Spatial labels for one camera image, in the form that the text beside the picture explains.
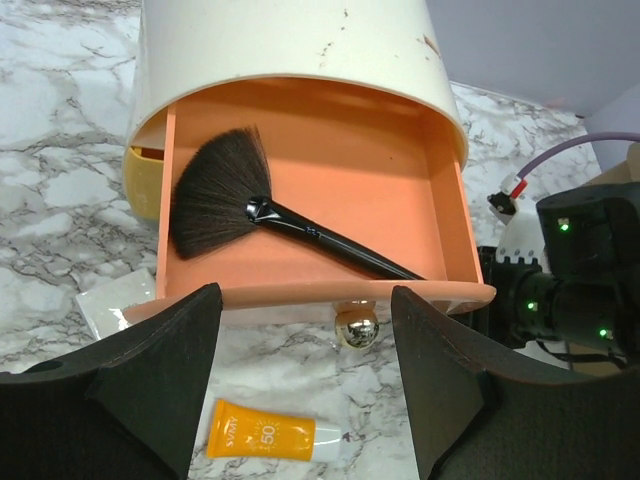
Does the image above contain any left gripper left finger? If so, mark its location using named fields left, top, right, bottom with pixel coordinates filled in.
left=1, top=284, right=223, bottom=479

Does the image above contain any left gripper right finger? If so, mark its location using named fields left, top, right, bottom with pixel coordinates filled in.
left=391, top=286, right=639, bottom=479

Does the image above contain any white small box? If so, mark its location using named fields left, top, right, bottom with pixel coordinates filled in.
left=75, top=268, right=156, bottom=341

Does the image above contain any yellow drawer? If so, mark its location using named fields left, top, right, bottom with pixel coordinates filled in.
left=122, top=146, right=164, bottom=227

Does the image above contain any black fan brush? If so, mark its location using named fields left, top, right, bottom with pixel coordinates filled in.
left=169, top=126, right=422, bottom=280

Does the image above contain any peach top drawer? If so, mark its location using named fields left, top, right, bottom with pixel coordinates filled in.
left=156, top=78, right=495, bottom=324

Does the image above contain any cream round drawer organizer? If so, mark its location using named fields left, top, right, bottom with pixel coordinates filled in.
left=124, top=1, right=469, bottom=161

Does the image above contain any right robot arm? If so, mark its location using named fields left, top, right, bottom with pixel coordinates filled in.
left=471, top=181, right=639, bottom=369

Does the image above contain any orange sunscreen tube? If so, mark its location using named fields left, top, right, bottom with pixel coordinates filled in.
left=206, top=399, right=343, bottom=463

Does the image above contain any tan plastic tool case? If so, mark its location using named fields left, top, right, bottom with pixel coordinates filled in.
left=591, top=143, right=640, bottom=185

